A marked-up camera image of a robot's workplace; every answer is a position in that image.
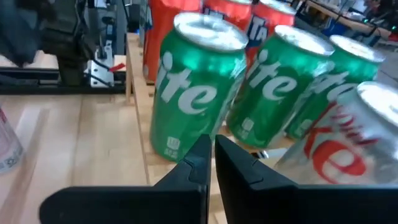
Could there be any silver angle bracket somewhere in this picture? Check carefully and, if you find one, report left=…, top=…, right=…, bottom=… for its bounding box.
left=84, top=46, right=115, bottom=88

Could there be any silver Diet Coke can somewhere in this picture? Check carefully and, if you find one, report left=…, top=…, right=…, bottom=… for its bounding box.
left=0, top=107, right=25, bottom=174
left=274, top=81, right=398, bottom=185

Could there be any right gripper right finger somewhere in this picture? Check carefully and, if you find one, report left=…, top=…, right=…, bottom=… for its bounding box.
left=214, top=134, right=398, bottom=224

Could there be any black aluminium table frame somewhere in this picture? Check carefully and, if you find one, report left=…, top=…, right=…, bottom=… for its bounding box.
left=0, top=67, right=127, bottom=96

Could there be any green Sprite can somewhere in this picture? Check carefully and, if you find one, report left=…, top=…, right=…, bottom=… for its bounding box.
left=226, top=24, right=335, bottom=149
left=284, top=34, right=386, bottom=141
left=149, top=12, right=249, bottom=162

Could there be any wooden slatted shelf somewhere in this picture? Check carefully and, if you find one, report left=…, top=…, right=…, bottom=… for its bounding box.
left=124, top=32, right=296, bottom=224

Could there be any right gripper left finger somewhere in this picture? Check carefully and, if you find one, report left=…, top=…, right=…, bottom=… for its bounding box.
left=39, top=133, right=213, bottom=224

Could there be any wooden workbench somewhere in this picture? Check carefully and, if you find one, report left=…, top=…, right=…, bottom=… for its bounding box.
left=304, top=0, right=393, bottom=40

